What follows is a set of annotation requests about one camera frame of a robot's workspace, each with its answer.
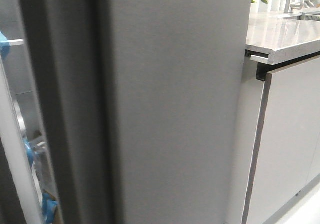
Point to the dark grey fridge door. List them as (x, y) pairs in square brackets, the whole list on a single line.
[(138, 102), (10, 208)]

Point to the fridge interior with shelves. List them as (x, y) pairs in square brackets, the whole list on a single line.
[(20, 117)]

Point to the grey kitchen base cabinet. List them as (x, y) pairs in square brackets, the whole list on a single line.
[(276, 151)]

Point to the blue capped water bottle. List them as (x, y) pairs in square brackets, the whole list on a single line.
[(38, 157)]

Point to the grey stone countertop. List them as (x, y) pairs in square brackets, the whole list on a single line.
[(278, 37)]

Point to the sink drain tray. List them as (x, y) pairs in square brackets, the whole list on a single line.
[(311, 16)]

